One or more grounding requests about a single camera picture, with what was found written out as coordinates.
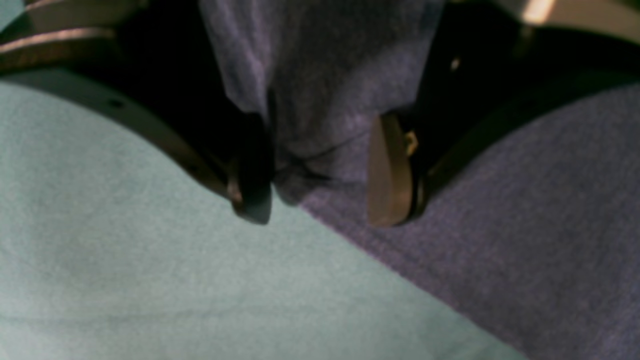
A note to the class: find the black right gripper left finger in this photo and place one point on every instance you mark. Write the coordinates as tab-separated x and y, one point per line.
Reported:
148	65

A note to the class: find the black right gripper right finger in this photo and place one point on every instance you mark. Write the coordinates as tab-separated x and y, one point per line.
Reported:
493	66

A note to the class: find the blue-grey heathered T-shirt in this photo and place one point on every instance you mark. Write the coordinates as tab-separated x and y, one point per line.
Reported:
537	241

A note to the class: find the teal table cloth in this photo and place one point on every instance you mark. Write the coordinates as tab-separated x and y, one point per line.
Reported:
110	252

